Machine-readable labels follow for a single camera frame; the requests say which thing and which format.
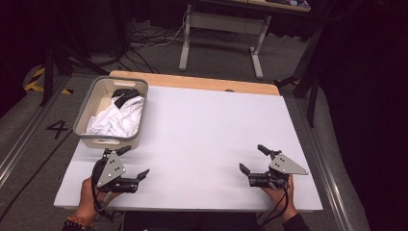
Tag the white shorts with black waistband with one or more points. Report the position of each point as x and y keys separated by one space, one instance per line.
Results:
x=118 y=117

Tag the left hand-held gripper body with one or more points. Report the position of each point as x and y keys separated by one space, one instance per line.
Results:
x=110 y=168

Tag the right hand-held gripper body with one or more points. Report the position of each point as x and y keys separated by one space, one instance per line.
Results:
x=284 y=166

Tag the metal floor rail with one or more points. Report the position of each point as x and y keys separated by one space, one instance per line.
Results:
x=327 y=179
x=22 y=144

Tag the white-legged desk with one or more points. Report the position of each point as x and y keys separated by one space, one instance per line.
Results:
x=221 y=24

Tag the person's left hand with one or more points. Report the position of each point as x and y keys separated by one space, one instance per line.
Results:
x=86 y=199

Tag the beige plastic basket grey rim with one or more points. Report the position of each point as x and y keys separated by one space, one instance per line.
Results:
x=96 y=106

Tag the black tripod stand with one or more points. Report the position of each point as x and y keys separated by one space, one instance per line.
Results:
x=49 y=70

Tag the white table board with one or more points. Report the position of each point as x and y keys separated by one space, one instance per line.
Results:
x=198 y=138

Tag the person's dark lap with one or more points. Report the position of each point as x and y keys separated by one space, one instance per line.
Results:
x=192 y=223

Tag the person's right hand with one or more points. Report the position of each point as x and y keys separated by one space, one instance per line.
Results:
x=277 y=197

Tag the black metal stand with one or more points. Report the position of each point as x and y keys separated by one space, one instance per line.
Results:
x=304 y=67

